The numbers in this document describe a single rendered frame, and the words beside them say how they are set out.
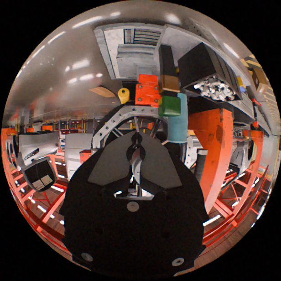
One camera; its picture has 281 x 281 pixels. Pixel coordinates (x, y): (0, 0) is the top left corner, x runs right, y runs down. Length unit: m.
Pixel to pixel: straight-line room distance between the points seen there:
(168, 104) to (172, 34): 0.20
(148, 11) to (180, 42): 0.46
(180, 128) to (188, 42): 0.32
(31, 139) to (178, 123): 2.66
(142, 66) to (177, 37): 0.53
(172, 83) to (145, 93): 0.30
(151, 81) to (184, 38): 0.34
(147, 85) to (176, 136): 0.29
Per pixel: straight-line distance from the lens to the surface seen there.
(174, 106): 0.20
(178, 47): 0.32
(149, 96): 0.50
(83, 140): 1.06
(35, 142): 2.65
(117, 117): 0.49
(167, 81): 0.21
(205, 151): 0.36
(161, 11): 0.72
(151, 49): 0.74
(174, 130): 0.40
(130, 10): 0.72
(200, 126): 0.87
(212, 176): 0.77
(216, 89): 0.31
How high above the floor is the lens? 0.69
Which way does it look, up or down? 7 degrees up
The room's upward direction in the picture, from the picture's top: 178 degrees counter-clockwise
